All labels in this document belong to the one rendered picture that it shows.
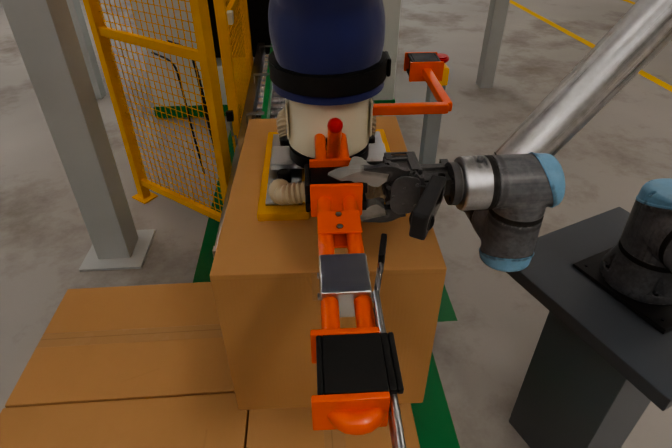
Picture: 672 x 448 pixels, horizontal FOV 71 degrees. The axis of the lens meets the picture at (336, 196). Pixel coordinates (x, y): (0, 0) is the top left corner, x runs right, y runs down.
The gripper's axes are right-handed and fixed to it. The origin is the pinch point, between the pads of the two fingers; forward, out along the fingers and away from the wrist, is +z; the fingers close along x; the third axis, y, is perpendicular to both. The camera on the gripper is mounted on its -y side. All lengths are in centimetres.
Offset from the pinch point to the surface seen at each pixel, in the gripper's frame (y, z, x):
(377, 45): 21.1, -8.9, 17.2
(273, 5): 24.9, 8.9, 23.4
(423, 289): -4.3, -14.9, -17.6
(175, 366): 19, 41, -65
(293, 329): -3.4, 8.2, -27.0
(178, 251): 130, 73, -120
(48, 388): 15, 72, -65
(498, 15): 339, -161, -57
